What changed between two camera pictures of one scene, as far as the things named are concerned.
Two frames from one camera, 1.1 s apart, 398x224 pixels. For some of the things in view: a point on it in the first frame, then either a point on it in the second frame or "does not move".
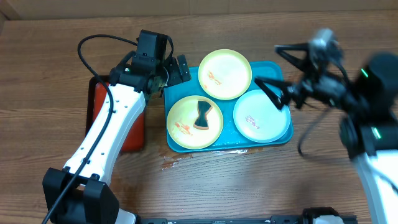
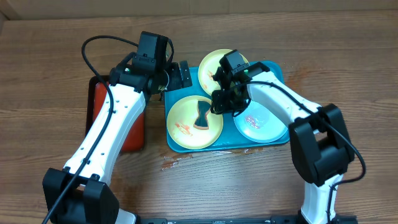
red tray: x=134 y=137 does not move
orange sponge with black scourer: x=201 y=122 does not move
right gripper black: x=307 y=65 → x=222 y=106
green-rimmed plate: x=181 y=118 does not move
